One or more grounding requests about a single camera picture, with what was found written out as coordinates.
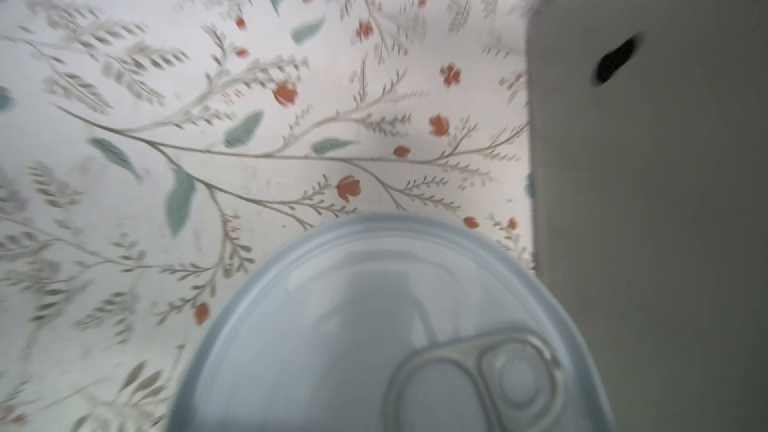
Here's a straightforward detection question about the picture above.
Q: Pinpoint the orange label can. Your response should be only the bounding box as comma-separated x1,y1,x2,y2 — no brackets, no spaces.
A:
166,213,616,431

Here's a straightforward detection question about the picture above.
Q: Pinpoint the floral patterned mat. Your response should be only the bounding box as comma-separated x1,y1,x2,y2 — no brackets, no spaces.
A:
1,0,548,431

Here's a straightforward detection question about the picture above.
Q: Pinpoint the white metal cabinet counter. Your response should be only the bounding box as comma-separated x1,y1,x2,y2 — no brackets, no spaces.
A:
527,0,767,431

